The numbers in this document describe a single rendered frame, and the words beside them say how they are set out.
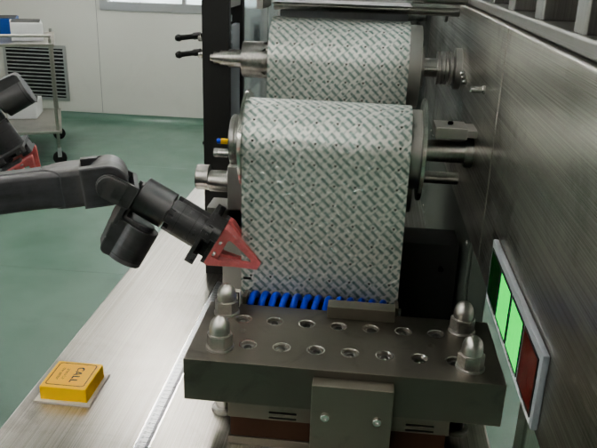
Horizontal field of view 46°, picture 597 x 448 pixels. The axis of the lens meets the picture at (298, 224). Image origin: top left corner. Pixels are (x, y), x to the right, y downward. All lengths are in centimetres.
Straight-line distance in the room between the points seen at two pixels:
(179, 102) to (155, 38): 62
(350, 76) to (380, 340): 46
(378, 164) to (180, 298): 53
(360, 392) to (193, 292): 58
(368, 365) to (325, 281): 19
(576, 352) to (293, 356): 46
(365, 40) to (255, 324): 51
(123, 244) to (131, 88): 597
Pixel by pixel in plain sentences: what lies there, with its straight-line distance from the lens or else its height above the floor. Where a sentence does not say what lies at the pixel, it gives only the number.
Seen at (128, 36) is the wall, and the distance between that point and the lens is 692.
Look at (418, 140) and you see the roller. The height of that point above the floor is 128.
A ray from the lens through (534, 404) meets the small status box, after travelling 61.
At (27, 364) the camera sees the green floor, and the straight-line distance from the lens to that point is 298.
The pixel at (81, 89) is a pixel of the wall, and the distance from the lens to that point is 717.
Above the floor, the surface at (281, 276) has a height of 106.
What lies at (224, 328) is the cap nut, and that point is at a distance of 91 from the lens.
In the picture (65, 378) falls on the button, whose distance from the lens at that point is 110.
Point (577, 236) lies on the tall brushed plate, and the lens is 54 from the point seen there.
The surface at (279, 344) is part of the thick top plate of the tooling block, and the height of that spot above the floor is 103.
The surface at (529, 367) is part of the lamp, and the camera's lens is 62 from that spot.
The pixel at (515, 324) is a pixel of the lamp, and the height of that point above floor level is 120.
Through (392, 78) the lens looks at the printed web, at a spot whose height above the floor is 132.
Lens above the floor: 150
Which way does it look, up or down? 21 degrees down
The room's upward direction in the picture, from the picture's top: 2 degrees clockwise
